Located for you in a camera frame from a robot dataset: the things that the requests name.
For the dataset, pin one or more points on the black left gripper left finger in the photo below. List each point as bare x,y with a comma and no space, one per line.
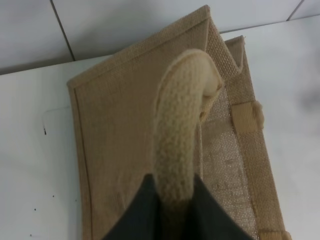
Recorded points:
142,219

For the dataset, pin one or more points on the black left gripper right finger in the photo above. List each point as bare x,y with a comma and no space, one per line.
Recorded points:
206,220

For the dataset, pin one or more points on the brown linen tote bag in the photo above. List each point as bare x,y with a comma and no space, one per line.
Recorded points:
178,104

